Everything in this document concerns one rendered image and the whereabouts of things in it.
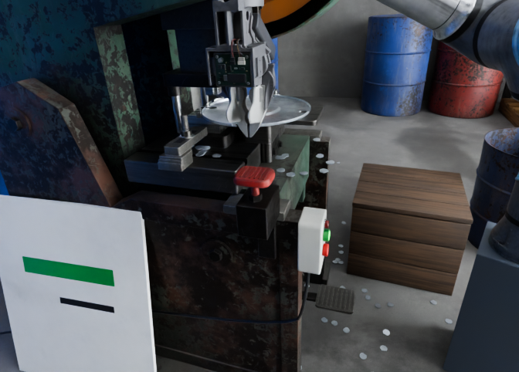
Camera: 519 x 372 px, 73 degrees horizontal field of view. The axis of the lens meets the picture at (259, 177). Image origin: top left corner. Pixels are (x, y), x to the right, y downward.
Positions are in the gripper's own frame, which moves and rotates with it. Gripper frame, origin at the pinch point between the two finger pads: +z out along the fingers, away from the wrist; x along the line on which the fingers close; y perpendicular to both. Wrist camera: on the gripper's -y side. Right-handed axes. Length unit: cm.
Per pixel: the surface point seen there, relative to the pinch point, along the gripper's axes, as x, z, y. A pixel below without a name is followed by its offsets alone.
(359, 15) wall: -2, -3, -363
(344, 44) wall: -16, 25, -363
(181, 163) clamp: -19.7, 12.2, -8.3
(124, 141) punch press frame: -39.7, 11.2, -15.1
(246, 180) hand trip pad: -0.2, 8.8, 2.9
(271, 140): -4.8, 13.4, -29.0
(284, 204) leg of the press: 3.5, 20.3, -9.7
